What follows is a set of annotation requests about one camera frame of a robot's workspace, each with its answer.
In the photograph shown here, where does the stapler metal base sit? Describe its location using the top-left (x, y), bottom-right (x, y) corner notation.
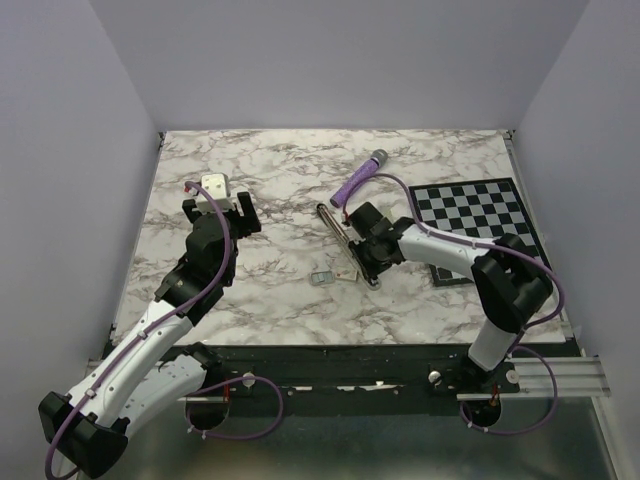
top-left (316, 203), bottom-right (381, 291)

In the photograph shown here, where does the black white checkerboard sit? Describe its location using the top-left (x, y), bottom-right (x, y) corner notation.
top-left (409, 177), bottom-right (549, 264)

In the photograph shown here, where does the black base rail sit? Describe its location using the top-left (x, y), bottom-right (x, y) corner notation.
top-left (164, 342), bottom-right (551, 419)

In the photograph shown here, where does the purple glitter microphone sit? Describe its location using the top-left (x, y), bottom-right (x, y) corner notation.
top-left (329, 149), bottom-right (388, 208)

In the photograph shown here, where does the open staple tray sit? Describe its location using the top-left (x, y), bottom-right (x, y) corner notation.
top-left (309, 271), bottom-right (335, 286)

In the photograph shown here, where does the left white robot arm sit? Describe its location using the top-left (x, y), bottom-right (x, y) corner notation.
top-left (38, 182), bottom-right (261, 479)

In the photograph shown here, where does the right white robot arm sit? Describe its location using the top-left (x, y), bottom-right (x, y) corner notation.
top-left (347, 202), bottom-right (553, 392)

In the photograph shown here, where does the white staple box sleeve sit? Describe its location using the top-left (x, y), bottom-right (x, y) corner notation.
top-left (335, 270), bottom-right (358, 282)

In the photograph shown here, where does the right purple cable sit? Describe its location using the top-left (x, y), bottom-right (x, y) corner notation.
top-left (342, 172), bottom-right (569, 435)

